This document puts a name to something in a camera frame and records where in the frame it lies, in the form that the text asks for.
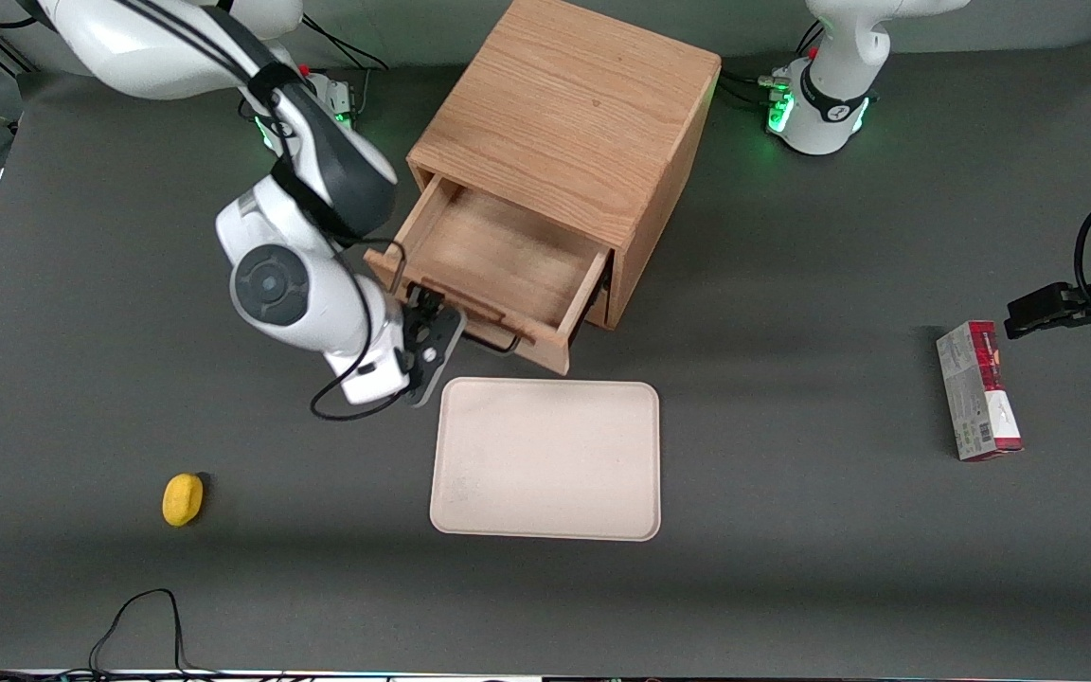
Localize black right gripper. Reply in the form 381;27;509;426
401;286;468;409

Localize black metal drawer handle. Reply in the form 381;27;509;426
458;320;525;357

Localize wooden drawer cabinet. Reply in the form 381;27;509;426
406;0;723;331

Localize grey and red carton box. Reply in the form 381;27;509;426
935;320;1025;463

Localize cream plastic tray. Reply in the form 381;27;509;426
429;376;662;543

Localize yellow lemon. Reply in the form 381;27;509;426
162;473;205;528

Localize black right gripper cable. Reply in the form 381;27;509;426
309;239;411;423

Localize black right arm base cables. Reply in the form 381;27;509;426
297;14;391;122

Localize black arm base cables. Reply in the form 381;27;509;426
297;14;391;122
718;21;825;113

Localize black left arm base cables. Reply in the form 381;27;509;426
718;21;825;113

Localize black looped floor cable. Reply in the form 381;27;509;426
88;588;224;678

